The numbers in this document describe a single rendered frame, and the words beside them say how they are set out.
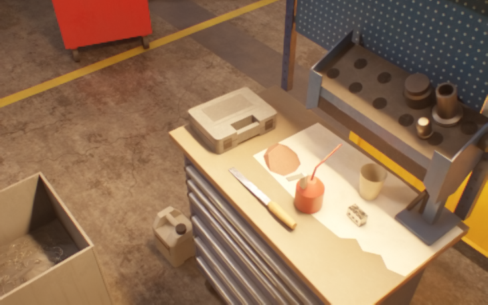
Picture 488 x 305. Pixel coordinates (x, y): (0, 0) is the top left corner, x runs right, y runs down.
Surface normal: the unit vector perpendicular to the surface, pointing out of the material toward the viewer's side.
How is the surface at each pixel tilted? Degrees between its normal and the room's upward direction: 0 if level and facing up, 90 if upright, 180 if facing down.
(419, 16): 90
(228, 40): 0
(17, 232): 90
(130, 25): 90
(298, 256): 0
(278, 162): 24
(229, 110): 0
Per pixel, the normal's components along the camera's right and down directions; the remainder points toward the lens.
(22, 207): 0.64, 0.51
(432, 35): -0.80, 0.40
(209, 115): 0.00, -0.75
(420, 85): -0.37, -0.48
